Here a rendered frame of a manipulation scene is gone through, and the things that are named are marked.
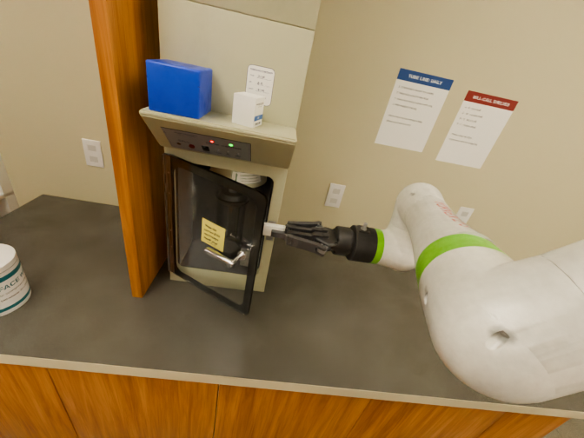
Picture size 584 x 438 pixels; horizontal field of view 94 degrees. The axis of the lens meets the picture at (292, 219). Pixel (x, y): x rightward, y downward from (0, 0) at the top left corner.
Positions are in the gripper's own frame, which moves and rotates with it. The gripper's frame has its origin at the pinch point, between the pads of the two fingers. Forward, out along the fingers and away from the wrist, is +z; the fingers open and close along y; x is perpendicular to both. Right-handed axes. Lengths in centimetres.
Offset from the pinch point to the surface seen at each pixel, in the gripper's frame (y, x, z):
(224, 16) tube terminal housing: -11.5, -41.9, 16.7
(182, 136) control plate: -4.0, -18.0, 22.9
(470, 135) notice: -55, -25, -75
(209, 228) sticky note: -3.1, 4.8, 15.7
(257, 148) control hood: -3.2, -18.9, 6.1
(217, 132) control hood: -0.8, -21.3, 14.5
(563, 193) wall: -55, -9, -131
